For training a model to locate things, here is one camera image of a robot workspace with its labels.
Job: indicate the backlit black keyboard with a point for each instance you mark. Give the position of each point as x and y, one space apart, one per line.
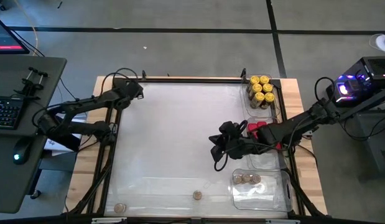
5 112

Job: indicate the clear plastic tray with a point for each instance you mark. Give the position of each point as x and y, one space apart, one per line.
263 196
246 104
263 161

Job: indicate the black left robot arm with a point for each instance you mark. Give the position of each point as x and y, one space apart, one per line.
86 104

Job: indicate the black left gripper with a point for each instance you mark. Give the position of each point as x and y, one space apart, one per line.
130 90

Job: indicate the black clamp stand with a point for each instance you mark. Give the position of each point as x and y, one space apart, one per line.
30 84

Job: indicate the white printed papers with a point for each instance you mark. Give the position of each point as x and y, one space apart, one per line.
53 145

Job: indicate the black computer with coloured lights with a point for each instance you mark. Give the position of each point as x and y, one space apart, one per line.
375 68

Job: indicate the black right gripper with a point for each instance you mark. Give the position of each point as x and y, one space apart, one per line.
242 146

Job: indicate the dark computer monitor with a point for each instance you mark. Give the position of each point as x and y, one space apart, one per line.
5 37

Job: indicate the dark grey equipment cart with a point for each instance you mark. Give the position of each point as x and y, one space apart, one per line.
378 146

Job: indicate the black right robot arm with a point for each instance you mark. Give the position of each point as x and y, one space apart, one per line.
291 127

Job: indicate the black desk caster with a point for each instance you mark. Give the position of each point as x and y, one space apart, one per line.
35 194

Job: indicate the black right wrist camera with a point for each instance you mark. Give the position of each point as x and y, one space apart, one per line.
216 153

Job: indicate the dark grey desk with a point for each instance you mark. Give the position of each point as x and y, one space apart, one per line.
12 174

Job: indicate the black computer mouse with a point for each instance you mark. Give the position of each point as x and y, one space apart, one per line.
21 152

